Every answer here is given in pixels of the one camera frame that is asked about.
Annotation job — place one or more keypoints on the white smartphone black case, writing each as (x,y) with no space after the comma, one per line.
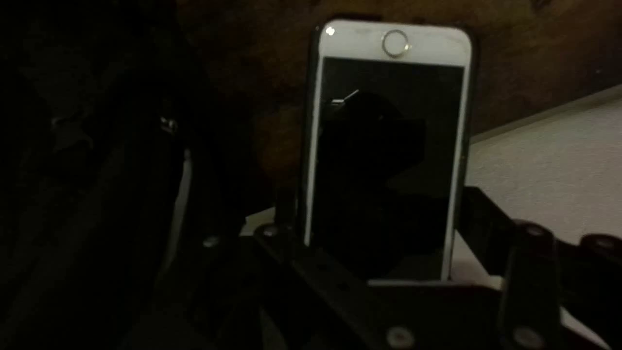
(385,139)

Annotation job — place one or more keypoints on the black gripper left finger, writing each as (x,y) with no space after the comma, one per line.
(286,218)

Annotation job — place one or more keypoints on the black backpack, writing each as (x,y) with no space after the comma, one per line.
(123,176)

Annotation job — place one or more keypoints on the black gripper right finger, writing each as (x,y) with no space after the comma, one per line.
(500,244)

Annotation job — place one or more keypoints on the wooden slatted bench table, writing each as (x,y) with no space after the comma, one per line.
(531,55)

